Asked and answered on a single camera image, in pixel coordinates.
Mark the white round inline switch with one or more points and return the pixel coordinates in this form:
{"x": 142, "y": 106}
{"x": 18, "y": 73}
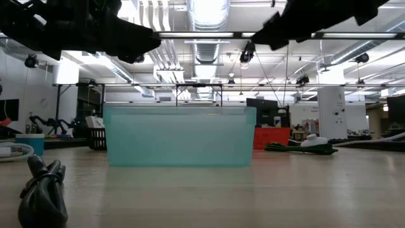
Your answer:
{"x": 314, "y": 141}

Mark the black monitor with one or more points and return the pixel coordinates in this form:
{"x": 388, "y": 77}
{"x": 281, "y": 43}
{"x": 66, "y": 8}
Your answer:
{"x": 262, "y": 111}
{"x": 397, "y": 109}

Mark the translucent teal plastic bin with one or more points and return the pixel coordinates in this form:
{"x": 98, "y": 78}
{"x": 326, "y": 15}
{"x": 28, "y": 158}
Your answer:
{"x": 180, "y": 139}

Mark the silver ceiling air duct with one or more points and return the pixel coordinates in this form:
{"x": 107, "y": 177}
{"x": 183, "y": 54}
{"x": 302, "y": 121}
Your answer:
{"x": 207, "y": 16}

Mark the red background object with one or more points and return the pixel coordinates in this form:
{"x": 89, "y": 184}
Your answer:
{"x": 4, "y": 122}

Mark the blue white power adapter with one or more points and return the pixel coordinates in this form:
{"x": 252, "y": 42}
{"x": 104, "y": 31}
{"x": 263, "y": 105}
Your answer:
{"x": 30, "y": 145}

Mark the black wall screen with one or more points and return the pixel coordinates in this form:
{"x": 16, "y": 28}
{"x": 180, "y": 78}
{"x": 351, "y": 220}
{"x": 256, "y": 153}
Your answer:
{"x": 9, "y": 110}

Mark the white canister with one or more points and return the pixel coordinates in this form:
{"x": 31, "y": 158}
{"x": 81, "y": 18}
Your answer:
{"x": 277, "y": 122}

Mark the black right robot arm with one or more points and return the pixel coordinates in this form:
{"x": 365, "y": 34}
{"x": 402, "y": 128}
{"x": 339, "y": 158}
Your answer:
{"x": 364, "y": 8}

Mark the black ceiling spotlight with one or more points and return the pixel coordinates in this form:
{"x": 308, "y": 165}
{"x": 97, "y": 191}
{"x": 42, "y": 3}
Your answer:
{"x": 141, "y": 59}
{"x": 30, "y": 61}
{"x": 246, "y": 54}
{"x": 362, "y": 58}
{"x": 302, "y": 80}

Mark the black background robot arm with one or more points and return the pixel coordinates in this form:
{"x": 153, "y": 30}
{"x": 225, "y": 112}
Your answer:
{"x": 52, "y": 122}

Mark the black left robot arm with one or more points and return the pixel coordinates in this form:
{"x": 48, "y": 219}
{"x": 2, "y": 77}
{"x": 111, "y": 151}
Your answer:
{"x": 8, "y": 16}

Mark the red plastic mesh basket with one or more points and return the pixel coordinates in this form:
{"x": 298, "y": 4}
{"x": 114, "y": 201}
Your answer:
{"x": 272, "y": 138}

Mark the black plastic mesh basket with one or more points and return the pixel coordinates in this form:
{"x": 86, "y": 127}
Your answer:
{"x": 97, "y": 139}

